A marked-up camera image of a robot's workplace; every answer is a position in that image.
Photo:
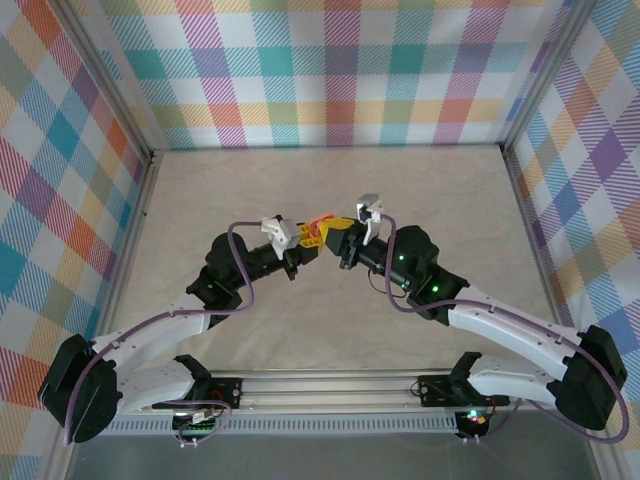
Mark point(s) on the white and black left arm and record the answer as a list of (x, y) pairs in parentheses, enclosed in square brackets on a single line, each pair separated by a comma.
[(150, 335)]

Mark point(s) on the aluminium side rail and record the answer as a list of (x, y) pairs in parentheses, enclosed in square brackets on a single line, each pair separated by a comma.
[(522, 200), (140, 200)]

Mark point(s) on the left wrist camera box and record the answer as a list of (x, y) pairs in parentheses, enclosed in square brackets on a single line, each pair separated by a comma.
[(282, 232)]

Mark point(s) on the right electronics board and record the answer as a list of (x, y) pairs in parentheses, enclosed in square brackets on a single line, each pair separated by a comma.
[(474, 420)]

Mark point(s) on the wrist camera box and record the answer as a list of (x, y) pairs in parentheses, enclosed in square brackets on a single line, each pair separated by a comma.
[(282, 232), (367, 207)]

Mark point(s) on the aluminium frame post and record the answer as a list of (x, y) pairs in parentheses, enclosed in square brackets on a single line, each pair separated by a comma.
[(112, 82), (545, 75)]

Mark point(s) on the pink earbud charging case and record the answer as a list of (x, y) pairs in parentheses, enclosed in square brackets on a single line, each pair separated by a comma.
[(316, 222)]

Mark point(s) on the left electronics board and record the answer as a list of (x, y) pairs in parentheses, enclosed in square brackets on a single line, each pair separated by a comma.
[(197, 425)]

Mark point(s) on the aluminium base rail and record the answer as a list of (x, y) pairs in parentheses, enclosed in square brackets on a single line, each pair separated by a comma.
[(325, 390)]

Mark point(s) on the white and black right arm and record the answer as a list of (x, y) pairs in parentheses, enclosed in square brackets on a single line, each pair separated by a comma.
[(510, 330)]

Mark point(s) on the electronics board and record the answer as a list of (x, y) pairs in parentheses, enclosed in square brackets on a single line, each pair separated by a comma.
[(474, 420), (197, 425)]

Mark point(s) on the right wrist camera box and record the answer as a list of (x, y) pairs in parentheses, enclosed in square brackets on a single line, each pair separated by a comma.
[(367, 207)]

